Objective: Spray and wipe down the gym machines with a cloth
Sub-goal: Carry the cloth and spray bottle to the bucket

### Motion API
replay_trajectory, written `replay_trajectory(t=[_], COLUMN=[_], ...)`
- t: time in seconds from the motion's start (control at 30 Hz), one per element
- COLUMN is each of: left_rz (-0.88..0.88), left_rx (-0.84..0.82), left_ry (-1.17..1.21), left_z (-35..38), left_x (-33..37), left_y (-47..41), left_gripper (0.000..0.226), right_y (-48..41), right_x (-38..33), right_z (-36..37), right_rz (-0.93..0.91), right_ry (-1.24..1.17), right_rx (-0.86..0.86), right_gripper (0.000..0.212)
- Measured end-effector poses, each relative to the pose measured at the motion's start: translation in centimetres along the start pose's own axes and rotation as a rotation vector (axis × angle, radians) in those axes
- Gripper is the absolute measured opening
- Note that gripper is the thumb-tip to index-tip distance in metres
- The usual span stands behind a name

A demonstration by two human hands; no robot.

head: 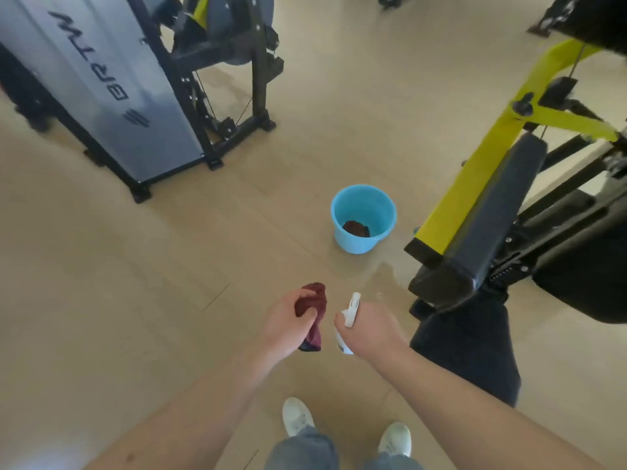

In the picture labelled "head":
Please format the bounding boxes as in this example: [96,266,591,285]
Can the person's right hand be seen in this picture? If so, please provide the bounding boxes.
[334,301,410,361]

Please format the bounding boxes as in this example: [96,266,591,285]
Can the person's left hand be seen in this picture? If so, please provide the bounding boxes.
[257,289,318,361]

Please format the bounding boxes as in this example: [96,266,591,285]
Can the dark red cleaning cloth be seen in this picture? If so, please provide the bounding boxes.
[295,283,327,352]

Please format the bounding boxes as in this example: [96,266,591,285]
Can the white spray bottle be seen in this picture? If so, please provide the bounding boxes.
[335,292,362,356]

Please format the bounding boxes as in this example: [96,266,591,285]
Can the person's left forearm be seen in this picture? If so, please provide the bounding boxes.
[83,337,282,470]

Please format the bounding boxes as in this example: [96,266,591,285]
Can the person's right forearm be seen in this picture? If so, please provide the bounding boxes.
[384,343,610,470]

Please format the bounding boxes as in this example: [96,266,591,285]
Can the person's white left shoe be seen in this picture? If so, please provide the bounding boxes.
[282,397,315,437]

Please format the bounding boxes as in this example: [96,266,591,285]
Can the person's white shoe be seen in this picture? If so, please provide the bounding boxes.
[378,422,412,458]
[282,397,315,437]

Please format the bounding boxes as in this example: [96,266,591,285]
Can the light blue plastic bucket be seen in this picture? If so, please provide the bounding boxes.
[330,185,397,255]

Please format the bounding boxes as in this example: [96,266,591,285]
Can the person's grey jeans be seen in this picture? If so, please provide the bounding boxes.
[265,426,424,470]

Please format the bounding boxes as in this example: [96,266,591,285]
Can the person's white right shoe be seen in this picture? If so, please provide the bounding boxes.
[378,422,412,458]

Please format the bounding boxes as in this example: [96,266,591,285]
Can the black padded machine seat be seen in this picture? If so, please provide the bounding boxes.
[408,133,548,314]

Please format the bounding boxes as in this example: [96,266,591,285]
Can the yellow and black gym machine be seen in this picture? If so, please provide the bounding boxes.
[404,38,627,324]

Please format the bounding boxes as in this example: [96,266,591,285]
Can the grey panel gym machine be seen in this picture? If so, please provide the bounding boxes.
[0,0,285,205]

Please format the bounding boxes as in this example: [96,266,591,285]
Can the black gym equipment base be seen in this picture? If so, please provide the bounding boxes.
[527,0,627,56]

